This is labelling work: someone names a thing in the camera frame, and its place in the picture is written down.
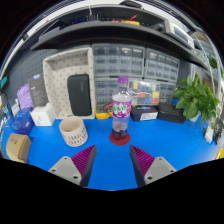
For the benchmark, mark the green potted plant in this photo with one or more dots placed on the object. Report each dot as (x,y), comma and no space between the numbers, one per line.
(195,100)

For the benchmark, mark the yellow multimeter with red leads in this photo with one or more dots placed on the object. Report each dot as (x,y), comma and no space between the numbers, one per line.
(101,114)

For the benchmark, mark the black zip case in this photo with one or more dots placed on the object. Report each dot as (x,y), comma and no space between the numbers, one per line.
(79,95)

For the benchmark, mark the small white box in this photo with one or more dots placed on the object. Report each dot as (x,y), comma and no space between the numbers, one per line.
(15,108)

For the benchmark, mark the clear purple-capped drink bottle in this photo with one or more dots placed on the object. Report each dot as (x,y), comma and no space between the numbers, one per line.
(121,108)

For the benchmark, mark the purple plastic bag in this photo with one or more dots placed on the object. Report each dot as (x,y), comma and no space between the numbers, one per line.
(25,96)

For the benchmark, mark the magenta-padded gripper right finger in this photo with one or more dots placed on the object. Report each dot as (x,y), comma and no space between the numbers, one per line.
(156,168)

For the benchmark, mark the brown cardboard box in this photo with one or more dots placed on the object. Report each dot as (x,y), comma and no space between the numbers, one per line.
(18,146)

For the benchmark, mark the beige patterned cup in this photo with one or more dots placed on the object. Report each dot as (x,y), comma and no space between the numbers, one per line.
(74,131)

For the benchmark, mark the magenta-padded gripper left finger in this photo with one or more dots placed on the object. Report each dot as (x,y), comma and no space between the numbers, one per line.
(68,168)

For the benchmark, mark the plain black box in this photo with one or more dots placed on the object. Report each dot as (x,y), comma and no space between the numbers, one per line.
(171,113)

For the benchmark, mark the black wall shelf unit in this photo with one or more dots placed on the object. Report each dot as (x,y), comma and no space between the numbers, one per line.
(110,33)

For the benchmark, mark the beige perforated tray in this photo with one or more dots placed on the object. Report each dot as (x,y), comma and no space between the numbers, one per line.
(58,80)

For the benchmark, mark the dark grey flat box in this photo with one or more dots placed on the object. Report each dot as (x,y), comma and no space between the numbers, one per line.
(37,90)

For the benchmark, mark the black box with white label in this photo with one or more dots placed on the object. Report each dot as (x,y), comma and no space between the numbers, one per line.
(144,114)

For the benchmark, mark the blue product box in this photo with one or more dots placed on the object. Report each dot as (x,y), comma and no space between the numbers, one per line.
(22,121)

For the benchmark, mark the flat round red coaster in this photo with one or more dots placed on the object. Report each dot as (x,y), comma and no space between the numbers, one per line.
(115,141)

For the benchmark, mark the clear organizer box colourful parts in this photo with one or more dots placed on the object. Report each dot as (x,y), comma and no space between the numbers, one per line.
(145,93)

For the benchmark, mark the teal box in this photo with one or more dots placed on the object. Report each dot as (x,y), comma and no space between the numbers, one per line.
(3,82)

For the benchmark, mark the white product box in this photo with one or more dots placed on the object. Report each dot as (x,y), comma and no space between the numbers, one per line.
(42,115)

